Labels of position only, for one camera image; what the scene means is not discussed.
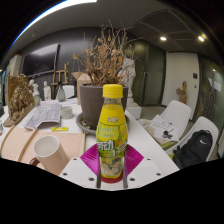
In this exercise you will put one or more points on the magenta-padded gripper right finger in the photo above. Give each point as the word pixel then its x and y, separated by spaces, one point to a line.
pixel 145 170

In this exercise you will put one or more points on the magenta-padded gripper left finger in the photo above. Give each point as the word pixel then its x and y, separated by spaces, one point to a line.
pixel 80 171

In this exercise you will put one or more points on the yellow drink bottle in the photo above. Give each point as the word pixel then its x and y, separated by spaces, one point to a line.
pixel 111 133

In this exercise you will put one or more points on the flat round red coaster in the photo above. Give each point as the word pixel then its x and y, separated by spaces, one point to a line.
pixel 111 181

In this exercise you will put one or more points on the grey plant saucer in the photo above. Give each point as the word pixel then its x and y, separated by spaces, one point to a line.
pixel 80 125

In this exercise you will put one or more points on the loose papers on chair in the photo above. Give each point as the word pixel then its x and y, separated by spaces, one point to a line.
pixel 165 128

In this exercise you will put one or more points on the small yellow packet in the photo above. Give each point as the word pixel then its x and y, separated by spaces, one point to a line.
pixel 60 129

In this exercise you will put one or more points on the black backpack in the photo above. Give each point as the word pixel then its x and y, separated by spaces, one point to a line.
pixel 195 148

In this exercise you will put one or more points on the stack of white dishes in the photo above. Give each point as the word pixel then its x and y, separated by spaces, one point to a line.
pixel 66 112

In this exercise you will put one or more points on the white plastic chair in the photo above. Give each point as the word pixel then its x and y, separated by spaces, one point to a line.
pixel 69 91
pixel 203 124
pixel 180 115

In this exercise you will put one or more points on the printed paper sheets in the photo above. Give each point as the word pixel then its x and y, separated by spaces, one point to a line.
pixel 43 115

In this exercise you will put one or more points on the dried plant in grey pot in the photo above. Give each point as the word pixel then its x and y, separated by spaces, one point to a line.
pixel 90 103

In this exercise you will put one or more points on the beige wooden drawing board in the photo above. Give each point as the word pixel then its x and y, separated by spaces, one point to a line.
pixel 16 141

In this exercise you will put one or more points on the white bottle with green label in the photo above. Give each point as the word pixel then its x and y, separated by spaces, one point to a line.
pixel 36 98

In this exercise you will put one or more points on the wooden figurine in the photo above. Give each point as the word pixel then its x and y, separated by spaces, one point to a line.
pixel 182 93

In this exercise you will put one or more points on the white plaster bust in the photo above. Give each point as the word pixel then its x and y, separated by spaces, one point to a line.
pixel 47 90
pixel 31 83

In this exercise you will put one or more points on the brown cardboard box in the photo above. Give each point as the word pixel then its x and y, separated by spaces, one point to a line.
pixel 77 83

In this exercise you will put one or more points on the wooden easel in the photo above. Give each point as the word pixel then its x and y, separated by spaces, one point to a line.
pixel 58 78

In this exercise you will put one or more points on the white cabinet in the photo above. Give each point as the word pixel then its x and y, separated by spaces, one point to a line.
pixel 13 66

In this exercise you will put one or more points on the round ceiling spotlight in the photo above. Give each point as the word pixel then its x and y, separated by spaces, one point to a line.
pixel 201 38
pixel 162 38

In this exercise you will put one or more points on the long ceiling light panel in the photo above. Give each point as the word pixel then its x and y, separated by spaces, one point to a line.
pixel 43 15

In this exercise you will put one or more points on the black wall screen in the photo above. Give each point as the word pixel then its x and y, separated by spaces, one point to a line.
pixel 40 60

